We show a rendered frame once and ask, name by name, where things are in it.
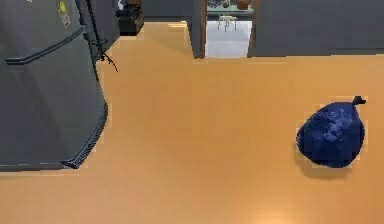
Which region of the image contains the brown door frame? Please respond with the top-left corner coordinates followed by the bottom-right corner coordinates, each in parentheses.
top-left (199, 0), bottom-right (262, 60)

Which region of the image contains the black thin cable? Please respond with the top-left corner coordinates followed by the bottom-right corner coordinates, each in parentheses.
top-left (85, 0), bottom-right (120, 73)

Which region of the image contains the yellow fridge sticker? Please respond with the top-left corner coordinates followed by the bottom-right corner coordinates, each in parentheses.
top-left (57, 0), bottom-right (72, 28)

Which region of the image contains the grey refrigerator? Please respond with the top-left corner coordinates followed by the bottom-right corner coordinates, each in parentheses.
top-left (0, 0), bottom-right (109, 172)

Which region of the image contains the blue tied garbage bag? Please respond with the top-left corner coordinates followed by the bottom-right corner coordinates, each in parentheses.
top-left (295, 95), bottom-right (368, 169)

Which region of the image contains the pale small table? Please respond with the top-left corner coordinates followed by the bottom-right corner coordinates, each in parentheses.
top-left (217, 14), bottom-right (238, 33)

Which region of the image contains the black box cabinet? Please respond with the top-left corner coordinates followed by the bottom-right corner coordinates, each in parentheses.
top-left (116, 3), bottom-right (146, 36)

